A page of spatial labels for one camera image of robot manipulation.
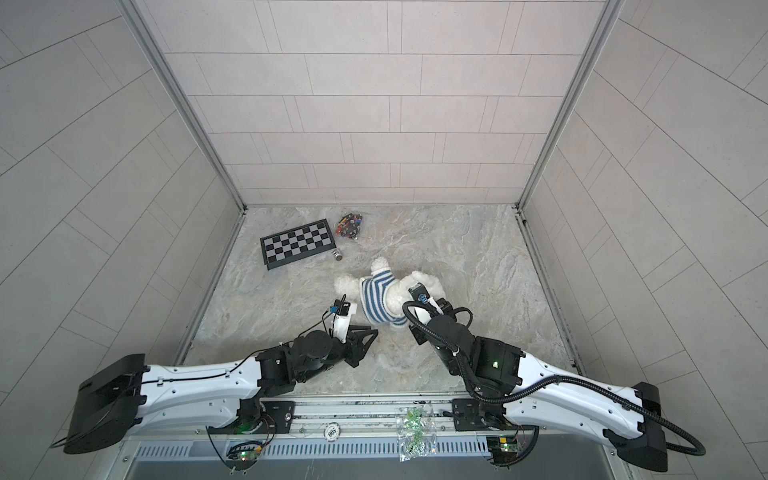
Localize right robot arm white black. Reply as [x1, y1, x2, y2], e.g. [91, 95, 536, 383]
[404, 305, 668, 472]

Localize black white chessboard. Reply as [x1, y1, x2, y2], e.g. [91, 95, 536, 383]
[260, 219, 336, 270]

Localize white teddy bear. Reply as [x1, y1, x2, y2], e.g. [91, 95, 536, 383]
[334, 257, 445, 329]

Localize right green circuit board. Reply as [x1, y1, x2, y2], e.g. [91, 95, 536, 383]
[486, 437, 520, 467]

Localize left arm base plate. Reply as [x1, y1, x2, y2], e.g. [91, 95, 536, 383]
[209, 399, 295, 435]

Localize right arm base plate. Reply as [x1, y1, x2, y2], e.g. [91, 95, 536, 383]
[450, 398, 535, 432]

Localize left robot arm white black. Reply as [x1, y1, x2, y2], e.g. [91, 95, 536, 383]
[51, 326, 378, 455]

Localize aluminium front rail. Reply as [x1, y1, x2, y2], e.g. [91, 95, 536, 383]
[125, 395, 618, 446]

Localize bag of colourful small pieces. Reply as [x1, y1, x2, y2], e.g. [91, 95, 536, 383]
[335, 212, 363, 240]

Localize left green circuit board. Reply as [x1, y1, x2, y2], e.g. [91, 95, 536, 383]
[226, 440, 265, 471]

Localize blue white striped shirt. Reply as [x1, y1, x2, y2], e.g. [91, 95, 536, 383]
[359, 267, 408, 328]

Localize clear bag green parts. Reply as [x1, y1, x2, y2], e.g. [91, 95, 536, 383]
[396, 404, 437, 462]

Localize green circuit board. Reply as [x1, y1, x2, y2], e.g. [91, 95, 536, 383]
[486, 437, 520, 467]
[226, 440, 265, 471]

